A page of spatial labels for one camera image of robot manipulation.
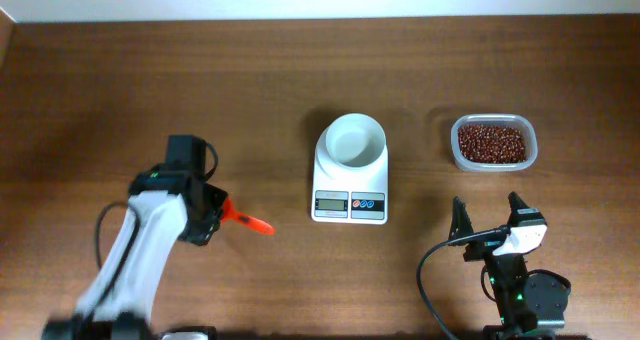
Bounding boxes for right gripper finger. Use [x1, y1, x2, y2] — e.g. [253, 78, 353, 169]
[448, 197, 474, 244]
[508, 191, 529, 226]

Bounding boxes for orange plastic measuring scoop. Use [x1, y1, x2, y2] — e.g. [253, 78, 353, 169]
[220, 197, 276, 236]

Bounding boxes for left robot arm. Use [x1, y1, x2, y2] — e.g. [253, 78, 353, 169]
[42, 135, 227, 339]

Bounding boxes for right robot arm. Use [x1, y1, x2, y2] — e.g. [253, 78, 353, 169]
[449, 192, 571, 339]

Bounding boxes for white digital kitchen scale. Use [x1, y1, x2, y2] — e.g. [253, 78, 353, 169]
[310, 134, 389, 225]

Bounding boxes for red adzuki beans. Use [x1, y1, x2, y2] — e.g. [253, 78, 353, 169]
[457, 124, 526, 164]

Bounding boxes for clear plastic food container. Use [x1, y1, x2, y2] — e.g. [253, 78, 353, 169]
[450, 114, 538, 172]

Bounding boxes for white round bowl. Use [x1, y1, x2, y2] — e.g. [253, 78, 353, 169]
[325, 113, 386, 168]

